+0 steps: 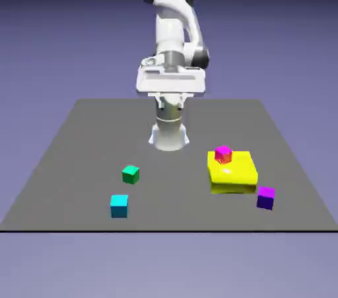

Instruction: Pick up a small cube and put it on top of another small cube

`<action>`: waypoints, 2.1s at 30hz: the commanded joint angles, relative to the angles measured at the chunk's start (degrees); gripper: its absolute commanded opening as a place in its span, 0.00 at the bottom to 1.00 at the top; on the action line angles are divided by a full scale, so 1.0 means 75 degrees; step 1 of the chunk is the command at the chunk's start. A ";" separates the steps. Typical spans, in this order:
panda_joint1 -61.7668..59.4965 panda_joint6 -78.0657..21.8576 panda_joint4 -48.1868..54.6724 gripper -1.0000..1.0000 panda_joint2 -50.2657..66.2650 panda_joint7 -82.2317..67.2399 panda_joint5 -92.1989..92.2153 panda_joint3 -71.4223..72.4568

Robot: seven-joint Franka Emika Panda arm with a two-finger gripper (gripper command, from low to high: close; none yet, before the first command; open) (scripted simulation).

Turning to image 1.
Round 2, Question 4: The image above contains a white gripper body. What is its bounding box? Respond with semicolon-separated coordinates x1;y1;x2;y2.
135;65;207;98

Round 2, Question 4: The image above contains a small purple cube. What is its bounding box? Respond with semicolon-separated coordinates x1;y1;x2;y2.
256;186;276;211

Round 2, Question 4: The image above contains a small green cube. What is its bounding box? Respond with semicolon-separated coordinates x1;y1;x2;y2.
121;165;141;186

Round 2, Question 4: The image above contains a large yellow box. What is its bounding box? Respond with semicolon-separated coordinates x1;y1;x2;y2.
207;151;259;195

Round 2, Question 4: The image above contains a small pink cube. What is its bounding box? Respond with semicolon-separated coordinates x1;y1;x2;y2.
214;145;233;165

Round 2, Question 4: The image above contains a small cyan cube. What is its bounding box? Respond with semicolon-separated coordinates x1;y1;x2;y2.
110;194;129;219

